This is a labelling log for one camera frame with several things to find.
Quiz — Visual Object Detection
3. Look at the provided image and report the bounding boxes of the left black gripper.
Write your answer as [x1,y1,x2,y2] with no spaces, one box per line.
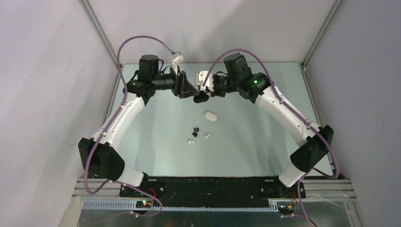
[151,65,199,99]

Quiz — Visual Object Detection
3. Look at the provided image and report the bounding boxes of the black earbud charging case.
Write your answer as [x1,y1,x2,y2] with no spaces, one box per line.
[193,95,209,104]

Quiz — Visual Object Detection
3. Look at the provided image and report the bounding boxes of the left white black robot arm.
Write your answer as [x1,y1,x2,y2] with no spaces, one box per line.
[78,52,199,197]

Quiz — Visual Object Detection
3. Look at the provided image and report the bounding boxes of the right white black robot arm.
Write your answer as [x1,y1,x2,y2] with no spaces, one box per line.
[197,49,334,198]

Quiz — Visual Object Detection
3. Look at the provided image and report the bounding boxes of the white earbud charging case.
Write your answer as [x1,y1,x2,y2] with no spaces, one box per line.
[204,111,217,122]

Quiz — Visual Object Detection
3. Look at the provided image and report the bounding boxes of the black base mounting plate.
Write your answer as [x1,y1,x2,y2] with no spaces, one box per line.
[119,176,306,209]

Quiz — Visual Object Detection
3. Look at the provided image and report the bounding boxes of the left controller board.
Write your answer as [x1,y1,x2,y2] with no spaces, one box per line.
[135,200,153,209]

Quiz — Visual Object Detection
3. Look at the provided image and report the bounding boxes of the controller board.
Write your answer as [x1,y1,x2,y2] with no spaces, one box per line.
[135,200,153,209]
[278,205,296,218]

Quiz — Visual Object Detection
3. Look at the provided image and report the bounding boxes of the right controller board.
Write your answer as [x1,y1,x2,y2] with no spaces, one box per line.
[278,205,296,218]

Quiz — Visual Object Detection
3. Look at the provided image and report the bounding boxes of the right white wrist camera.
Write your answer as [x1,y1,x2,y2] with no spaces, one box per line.
[195,70,214,93]

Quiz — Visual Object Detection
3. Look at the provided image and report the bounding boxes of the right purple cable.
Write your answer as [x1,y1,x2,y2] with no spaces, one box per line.
[202,48,340,227]

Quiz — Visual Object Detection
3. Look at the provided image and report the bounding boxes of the purple cable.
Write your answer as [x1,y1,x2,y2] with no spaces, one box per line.
[202,48,340,227]
[83,35,174,218]

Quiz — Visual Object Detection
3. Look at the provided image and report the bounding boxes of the aluminium frame rail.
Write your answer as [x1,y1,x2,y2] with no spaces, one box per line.
[72,176,356,212]

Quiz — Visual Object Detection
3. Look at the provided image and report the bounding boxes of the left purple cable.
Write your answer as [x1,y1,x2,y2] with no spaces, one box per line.
[83,35,174,218]

